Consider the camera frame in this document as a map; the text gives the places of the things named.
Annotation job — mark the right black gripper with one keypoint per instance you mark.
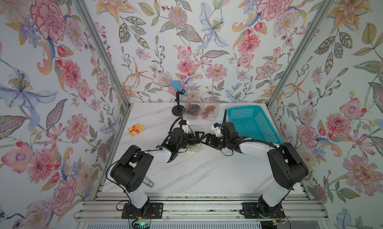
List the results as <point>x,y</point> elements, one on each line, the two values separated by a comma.
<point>209,136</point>

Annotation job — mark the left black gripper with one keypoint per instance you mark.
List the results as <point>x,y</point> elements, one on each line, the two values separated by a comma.
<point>197,139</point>

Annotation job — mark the green grape bunch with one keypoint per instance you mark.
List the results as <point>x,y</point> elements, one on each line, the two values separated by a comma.
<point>195,147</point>

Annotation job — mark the clear clamshell container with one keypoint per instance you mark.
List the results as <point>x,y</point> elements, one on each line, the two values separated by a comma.
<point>187,116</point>
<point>196,133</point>
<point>211,117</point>

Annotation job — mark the teal plastic mesh basket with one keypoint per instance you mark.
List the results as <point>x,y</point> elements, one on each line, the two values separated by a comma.
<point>252,122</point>

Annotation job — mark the clear clamshell container front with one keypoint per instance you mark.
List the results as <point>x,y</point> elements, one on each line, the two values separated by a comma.
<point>187,116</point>

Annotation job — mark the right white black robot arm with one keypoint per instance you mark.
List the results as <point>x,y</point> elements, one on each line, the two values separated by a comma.
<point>283,160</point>

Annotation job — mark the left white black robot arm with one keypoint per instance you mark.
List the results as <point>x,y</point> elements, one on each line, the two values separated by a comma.
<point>129,172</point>

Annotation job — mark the blue microphone on black stand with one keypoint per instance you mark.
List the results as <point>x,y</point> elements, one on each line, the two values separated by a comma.
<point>178,109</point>

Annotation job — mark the orange yellow snack packet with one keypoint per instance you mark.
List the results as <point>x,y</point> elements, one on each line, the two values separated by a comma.
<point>136,129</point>

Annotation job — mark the grey metal cylinder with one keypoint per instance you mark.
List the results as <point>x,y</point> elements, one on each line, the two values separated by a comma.
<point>148,182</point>

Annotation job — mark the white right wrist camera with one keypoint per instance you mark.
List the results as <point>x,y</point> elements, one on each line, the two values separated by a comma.
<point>216,129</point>

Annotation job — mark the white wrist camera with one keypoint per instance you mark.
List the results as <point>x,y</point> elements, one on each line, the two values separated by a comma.
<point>184,124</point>
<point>216,129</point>

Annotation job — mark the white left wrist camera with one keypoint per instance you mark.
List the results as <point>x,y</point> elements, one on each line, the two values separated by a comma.
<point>184,124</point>

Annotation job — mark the aluminium rail base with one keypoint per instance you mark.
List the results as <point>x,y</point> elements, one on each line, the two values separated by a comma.
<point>188,207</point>

